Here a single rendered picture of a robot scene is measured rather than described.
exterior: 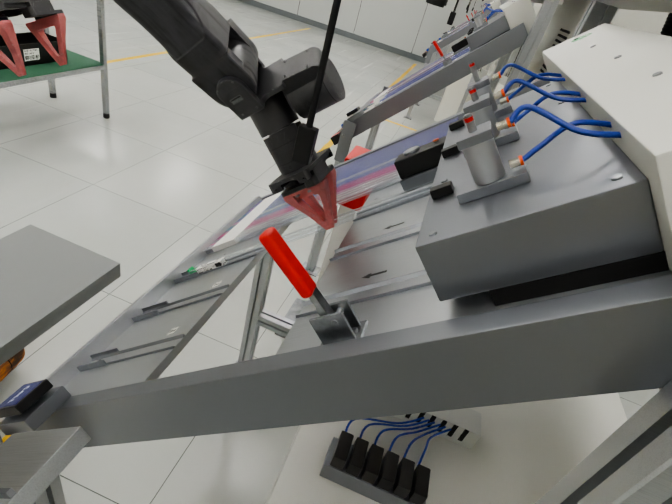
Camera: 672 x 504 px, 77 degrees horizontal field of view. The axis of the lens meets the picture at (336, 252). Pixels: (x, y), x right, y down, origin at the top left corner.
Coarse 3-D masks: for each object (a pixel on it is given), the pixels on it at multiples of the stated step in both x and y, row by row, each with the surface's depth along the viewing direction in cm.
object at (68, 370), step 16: (224, 224) 94; (208, 240) 87; (192, 256) 82; (176, 272) 78; (160, 288) 74; (144, 304) 70; (128, 320) 67; (96, 336) 62; (112, 336) 64; (80, 352) 59; (96, 352) 61; (64, 368) 57; (64, 384) 57
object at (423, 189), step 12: (408, 192) 56; (420, 192) 56; (372, 204) 59; (384, 204) 58; (336, 216) 62; (348, 216) 60; (360, 216) 60; (312, 228) 63; (288, 240) 66; (240, 252) 70; (252, 252) 69
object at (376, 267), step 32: (384, 192) 65; (352, 224) 59; (384, 224) 53; (416, 224) 48; (352, 256) 49; (384, 256) 45; (416, 256) 41; (320, 288) 45; (352, 288) 42; (384, 288) 39; (416, 288) 36; (384, 320) 34; (416, 320) 32
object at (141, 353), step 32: (288, 224) 79; (256, 256) 68; (192, 288) 69; (224, 288) 61; (160, 320) 62; (192, 320) 56; (128, 352) 56; (160, 352) 51; (96, 384) 52; (128, 384) 47
